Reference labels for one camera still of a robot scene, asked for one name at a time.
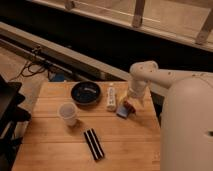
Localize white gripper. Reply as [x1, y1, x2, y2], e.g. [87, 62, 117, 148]
[120, 79, 147, 106]

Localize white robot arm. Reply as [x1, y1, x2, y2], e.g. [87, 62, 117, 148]
[128, 61, 213, 171]

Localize blue sponge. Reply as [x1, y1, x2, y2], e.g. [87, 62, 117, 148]
[116, 106, 128, 118]

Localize white tube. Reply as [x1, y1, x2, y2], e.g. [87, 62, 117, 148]
[106, 83, 116, 111]

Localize dark blue bowl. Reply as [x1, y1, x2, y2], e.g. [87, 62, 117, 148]
[70, 81, 101, 106]

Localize black striped rectangular block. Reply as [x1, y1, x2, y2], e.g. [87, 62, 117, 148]
[84, 129, 105, 161]

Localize blue object on floor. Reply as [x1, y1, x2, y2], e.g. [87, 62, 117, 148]
[50, 74, 65, 82]

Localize black chair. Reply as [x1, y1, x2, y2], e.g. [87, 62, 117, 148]
[0, 75, 31, 169]

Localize black cables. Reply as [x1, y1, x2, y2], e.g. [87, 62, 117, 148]
[9, 46, 54, 81]

